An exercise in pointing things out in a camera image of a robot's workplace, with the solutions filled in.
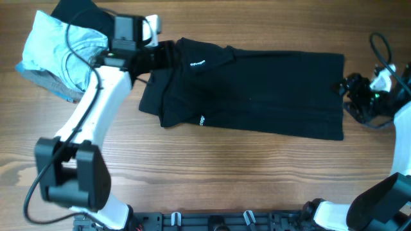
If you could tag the light blue folded t-shirt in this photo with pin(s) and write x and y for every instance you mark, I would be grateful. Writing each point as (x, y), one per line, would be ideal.
(60, 49)

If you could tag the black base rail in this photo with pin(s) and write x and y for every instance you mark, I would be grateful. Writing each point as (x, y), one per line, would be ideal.
(276, 220)

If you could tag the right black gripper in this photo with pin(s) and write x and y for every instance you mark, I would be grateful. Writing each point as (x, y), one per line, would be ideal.
(361, 84)

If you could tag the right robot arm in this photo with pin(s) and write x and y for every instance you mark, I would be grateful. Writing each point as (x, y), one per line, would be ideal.
(378, 208)

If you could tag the black folded garment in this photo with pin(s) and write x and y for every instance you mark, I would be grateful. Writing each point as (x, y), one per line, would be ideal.
(86, 14)

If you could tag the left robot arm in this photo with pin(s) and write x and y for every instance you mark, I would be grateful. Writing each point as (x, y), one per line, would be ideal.
(71, 169)

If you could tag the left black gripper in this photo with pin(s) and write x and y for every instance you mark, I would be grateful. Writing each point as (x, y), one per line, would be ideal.
(167, 51)

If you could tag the black polo shirt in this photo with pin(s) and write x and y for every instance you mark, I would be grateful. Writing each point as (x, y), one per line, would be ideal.
(284, 92)

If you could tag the grey folded garment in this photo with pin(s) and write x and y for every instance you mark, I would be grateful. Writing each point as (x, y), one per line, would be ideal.
(50, 82)

